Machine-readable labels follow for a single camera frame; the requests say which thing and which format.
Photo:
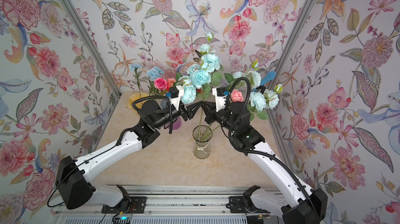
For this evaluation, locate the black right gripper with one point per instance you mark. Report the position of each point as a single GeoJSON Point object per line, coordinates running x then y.
{"type": "Point", "coordinates": [214, 111]}

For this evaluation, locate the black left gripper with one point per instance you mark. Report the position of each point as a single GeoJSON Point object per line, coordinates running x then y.
{"type": "Point", "coordinates": [183, 111]}

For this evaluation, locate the clear glass vase with twine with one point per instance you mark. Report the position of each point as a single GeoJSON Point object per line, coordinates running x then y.
{"type": "Point", "coordinates": [202, 135]}

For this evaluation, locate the light blue peony spray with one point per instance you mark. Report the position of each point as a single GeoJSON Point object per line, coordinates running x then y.
{"type": "Point", "coordinates": [199, 78]}

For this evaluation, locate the light blue rose spray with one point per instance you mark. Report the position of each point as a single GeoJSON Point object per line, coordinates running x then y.
{"type": "Point", "coordinates": [261, 99]}

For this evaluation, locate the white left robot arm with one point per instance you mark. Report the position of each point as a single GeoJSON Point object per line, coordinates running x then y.
{"type": "Point", "coordinates": [74, 180]}

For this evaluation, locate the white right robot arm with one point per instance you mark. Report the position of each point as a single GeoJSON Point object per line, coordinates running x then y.
{"type": "Point", "coordinates": [281, 174]}

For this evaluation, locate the purple blue glass vase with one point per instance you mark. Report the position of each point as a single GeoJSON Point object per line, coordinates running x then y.
{"type": "Point", "coordinates": [177, 124]}

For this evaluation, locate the yellow fluted glass vase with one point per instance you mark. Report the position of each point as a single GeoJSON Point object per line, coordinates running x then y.
{"type": "Point", "coordinates": [135, 96]}

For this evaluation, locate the light pink rose stem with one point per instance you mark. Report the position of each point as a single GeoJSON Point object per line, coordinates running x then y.
{"type": "Point", "coordinates": [236, 96]}

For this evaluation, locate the coral red rose stem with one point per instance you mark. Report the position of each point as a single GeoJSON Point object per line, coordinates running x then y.
{"type": "Point", "coordinates": [171, 82]}

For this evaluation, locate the magenta pink rose stem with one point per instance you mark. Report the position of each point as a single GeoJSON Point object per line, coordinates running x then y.
{"type": "Point", "coordinates": [159, 87]}

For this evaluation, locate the blue carnation stem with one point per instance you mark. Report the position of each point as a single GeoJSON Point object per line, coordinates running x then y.
{"type": "Point", "coordinates": [143, 79]}

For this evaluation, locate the blue microphone on black stand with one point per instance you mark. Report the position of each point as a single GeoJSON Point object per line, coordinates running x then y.
{"type": "Point", "coordinates": [269, 77]}

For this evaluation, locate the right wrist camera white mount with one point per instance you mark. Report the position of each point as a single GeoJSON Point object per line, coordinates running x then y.
{"type": "Point", "coordinates": [220, 94]}

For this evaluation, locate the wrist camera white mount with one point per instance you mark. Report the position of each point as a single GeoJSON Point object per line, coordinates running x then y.
{"type": "Point", "coordinates": [175, 95]}
{"type": "Point", "coordinates": [220, 94]}

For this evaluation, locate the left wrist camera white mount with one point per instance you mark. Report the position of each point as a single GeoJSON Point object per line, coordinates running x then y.
{"type": "Point", "coordinates": [175, 95]}

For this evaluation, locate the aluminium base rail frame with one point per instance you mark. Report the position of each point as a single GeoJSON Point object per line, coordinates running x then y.
{"type": "Point", "coordinates": [172, 200]}

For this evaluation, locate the aluminium corner frame post right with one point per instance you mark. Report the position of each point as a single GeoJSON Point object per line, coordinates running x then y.
{"type": "Point", "coordinates": [292, 40]}

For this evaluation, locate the aluminium corner frame post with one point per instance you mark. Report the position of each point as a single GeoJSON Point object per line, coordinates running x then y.
{"type": "Point", "coordinates": [89, 43]}
{"type": "Point", "coordinates": [292, 40]}

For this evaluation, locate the aluminium corner frame post left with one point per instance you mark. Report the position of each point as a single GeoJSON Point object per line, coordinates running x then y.
{"type": "Point", "coordinates": [89, 43]}

